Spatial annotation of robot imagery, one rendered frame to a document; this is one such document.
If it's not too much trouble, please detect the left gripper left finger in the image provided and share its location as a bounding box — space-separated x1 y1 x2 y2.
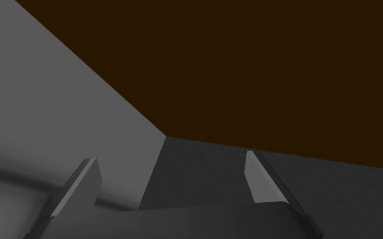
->
23 158 103 239

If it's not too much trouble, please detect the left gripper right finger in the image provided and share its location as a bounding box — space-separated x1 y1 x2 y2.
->
244 150 324 239

